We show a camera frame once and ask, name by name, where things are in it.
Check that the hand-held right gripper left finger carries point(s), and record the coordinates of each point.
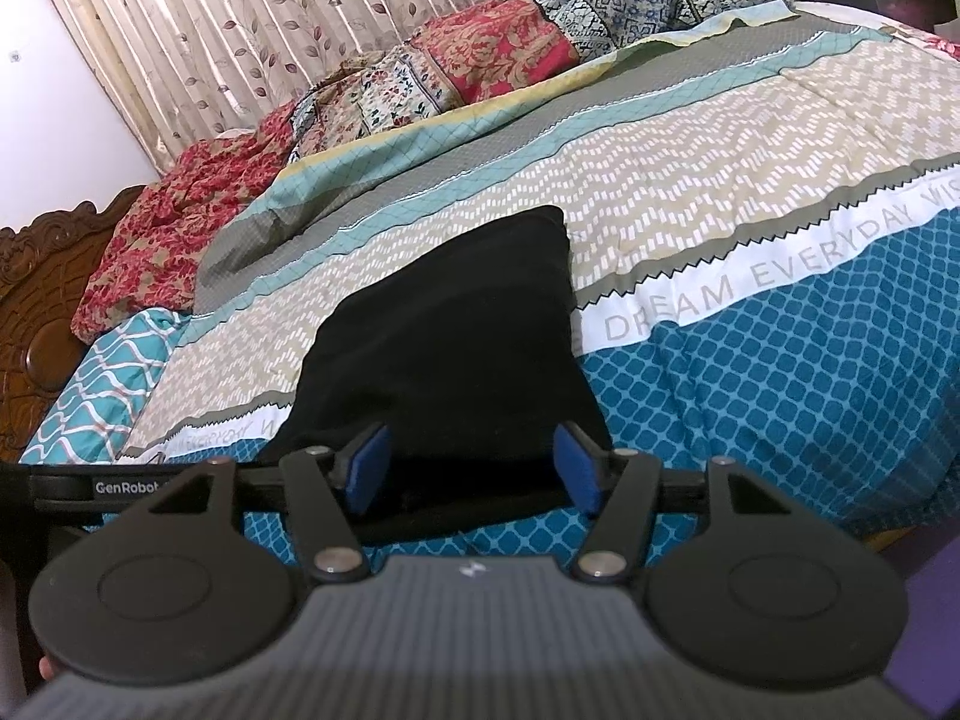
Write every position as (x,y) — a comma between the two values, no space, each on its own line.
(369,469)

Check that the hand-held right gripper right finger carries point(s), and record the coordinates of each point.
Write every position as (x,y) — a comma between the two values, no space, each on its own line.
(576,465)

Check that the black pants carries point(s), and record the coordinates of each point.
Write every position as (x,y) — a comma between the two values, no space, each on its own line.
(442,345)

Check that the person's left hand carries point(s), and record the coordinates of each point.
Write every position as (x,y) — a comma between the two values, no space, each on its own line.
(49,667)

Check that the teal wave pattern pillow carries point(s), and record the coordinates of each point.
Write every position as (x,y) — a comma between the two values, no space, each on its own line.
(90,397)

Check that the carved wooden headboard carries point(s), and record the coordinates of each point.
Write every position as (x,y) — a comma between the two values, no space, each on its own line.
(37,292)

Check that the red crumpled floral cloth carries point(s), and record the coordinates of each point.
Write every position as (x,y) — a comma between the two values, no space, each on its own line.
(180,225)

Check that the teal beige patterned bedspread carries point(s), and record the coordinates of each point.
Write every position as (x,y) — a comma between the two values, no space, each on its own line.
(750,202)

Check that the cream floral cloth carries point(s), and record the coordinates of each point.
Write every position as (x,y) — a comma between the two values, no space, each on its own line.
(375,97)

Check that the purple mat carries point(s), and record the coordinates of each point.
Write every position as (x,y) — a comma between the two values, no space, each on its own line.
(930,630)

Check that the red gold floral cloth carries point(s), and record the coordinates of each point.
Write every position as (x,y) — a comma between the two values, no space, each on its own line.
(495,45)

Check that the beige leaf print curtain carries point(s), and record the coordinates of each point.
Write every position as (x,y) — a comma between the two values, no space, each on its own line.
(262,22)

